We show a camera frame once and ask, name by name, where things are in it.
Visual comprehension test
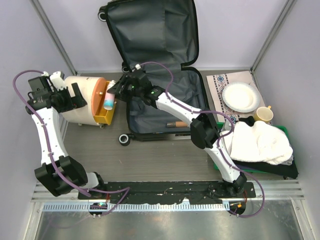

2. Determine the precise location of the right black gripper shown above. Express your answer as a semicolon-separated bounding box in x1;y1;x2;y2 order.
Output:
106;74;143;104

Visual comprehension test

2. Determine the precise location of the white cylindrical bin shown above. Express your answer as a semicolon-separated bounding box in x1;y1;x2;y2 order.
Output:
62;76;106;126

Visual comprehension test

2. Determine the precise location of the white blue pink bottle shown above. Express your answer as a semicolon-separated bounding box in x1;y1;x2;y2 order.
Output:
103;80;116;111

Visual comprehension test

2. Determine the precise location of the orange swing lid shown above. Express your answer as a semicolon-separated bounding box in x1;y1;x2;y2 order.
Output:
91;77;116;126

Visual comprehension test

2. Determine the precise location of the black white astronaut suitcase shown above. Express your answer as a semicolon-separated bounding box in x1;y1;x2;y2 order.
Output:
98;0;209;146

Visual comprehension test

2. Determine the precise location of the brown cosmetic tube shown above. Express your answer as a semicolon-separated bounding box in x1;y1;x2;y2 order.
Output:
166;121;188;128

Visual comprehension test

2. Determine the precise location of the grey garment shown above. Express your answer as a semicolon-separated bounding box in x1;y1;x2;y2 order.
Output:
222;119;237;131

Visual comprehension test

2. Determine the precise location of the white towel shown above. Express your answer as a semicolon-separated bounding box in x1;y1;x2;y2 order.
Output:
221;121;294;166

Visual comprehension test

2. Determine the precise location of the black garment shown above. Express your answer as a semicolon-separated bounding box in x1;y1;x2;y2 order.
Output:
234;115;300;180

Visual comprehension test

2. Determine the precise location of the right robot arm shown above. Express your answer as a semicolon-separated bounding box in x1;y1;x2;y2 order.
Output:
107;70;247;198

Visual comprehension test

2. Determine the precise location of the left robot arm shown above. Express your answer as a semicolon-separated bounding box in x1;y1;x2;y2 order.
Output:
26;71;107;200

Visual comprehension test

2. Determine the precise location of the patterned placemat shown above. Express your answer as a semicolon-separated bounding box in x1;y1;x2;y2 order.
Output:
206;70;258;123

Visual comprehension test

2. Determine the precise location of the white paper plate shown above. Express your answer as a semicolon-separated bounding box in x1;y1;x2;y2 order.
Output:
222;82;260;113

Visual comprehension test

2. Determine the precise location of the green plastic tray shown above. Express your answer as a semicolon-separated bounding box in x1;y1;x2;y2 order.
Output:
211;121;297;174

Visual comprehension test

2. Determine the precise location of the yellow cup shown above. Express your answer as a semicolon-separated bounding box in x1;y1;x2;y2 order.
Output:
253;106;274;123

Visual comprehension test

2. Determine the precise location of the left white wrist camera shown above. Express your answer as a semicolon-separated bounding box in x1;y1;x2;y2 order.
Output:
41;71;67;91

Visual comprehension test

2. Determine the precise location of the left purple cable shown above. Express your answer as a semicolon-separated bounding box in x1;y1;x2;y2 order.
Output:
12;69;131;217

